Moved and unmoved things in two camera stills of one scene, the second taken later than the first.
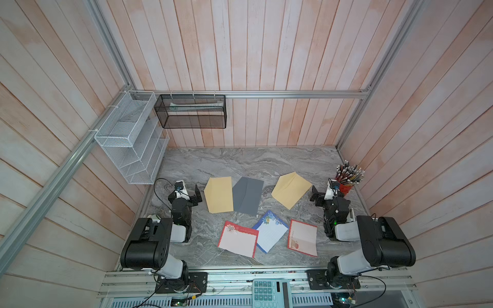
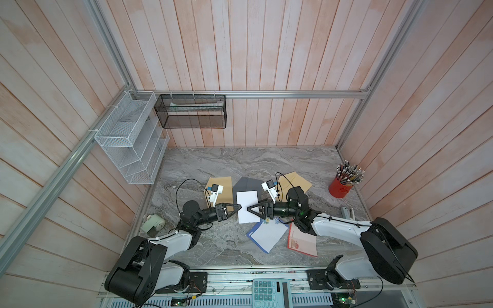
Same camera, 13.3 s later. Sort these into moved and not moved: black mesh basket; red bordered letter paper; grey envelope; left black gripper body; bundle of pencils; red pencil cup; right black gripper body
Moved: red bordered letter paper; right black gripper body; left black gripper body
Not moved: grey envelope; black mesh basket; bundle of pencils; red pencil cup
